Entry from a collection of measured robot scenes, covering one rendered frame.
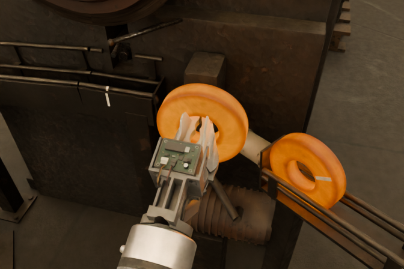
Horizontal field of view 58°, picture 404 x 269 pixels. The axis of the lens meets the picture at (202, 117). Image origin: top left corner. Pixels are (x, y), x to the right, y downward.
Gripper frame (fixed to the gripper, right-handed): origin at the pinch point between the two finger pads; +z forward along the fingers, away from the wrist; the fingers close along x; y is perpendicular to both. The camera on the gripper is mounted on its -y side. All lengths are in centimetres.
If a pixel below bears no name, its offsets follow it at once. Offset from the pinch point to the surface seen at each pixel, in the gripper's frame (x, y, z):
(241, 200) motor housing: -7.9, -31.6, -1.1
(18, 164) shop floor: 95, -94, 16
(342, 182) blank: -25.2, -10.2, -1.9
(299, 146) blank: -17.0, -7.7, 2.4
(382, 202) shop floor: -62, -97, 34
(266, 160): -11.7, -16.4, 2.8
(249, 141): -7.6, -17.6, 7.0
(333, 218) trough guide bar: -24.8, -13.5, -7.3
